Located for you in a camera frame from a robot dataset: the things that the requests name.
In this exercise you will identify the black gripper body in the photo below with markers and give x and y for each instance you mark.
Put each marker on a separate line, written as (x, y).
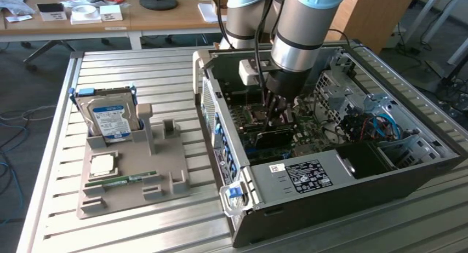
(287, 83)

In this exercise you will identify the Nvidia graphics card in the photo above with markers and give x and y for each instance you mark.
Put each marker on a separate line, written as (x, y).
(274, 139)

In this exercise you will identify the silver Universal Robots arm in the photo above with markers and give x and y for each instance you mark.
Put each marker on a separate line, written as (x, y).
(304, 31)

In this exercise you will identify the silver socket cover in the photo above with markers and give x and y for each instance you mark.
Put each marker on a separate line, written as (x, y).
(297, 108)

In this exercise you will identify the CPU socket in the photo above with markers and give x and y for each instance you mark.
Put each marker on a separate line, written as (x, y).
(257, 114)

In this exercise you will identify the green Dell motherboard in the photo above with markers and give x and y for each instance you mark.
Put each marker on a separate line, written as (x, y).
(311, 132)

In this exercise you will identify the perforated silver disk bay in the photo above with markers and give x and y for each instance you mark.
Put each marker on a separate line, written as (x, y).
(340, 99)

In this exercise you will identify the blue expansion slot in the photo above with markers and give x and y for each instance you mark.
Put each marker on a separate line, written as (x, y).
(250, 149)

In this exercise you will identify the silver chipset heatsink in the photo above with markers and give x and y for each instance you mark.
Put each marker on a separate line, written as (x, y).
(307, 151)

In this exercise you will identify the silver power supply unit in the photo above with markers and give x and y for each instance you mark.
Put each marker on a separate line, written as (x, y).
(270, 184)

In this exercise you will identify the white paper stack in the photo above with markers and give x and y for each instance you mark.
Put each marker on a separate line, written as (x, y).
(209, 14)

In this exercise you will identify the blue case latch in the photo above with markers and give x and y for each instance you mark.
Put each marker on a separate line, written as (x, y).
(234, 194)

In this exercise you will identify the wooden cabinet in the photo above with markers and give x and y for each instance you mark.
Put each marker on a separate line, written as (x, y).
(373, 14)

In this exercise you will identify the black open PC case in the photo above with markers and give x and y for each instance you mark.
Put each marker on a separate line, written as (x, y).
(329, 209)

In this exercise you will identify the grey parts rack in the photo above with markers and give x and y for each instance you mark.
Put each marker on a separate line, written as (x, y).
(146, 181)

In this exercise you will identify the hard disk with blue label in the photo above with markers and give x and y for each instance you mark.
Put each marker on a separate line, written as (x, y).
(110, 121)

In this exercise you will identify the black lamp base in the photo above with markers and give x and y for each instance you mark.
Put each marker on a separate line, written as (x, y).
(157, 3)

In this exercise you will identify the green loose RAM stick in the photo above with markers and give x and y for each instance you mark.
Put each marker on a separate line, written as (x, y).
(121, 180)

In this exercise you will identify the silver CPU chip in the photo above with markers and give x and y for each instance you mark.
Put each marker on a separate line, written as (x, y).
(102, 166)

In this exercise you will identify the small white box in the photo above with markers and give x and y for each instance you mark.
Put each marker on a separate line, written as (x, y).
(110, 13)

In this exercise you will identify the flat white box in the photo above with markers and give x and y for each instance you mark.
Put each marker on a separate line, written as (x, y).
(86, 21)

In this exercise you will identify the white tape roll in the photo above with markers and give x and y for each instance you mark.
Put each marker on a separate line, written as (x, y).
(85, 15)

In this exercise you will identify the white box with black top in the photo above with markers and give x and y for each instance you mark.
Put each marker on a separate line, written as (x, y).
(53, 16)

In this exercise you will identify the wooden desk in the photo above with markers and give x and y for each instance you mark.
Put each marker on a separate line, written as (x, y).
(36, 28)

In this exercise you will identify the white paper card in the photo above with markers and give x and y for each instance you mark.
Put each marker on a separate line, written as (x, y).
(18, 18)

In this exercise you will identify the clear plastic bag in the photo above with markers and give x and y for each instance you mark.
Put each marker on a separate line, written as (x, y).
(15, 3)

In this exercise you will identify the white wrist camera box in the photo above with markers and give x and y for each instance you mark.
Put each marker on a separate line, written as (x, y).
(249, 72)

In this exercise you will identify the beige T-shaped post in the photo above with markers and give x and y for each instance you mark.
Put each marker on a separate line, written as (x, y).
(145, 110)

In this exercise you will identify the silver disk bay frame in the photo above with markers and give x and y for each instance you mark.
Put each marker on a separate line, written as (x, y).
(414, 149)

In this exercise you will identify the white table frame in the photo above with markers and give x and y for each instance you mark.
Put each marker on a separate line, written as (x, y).
(459, 50)

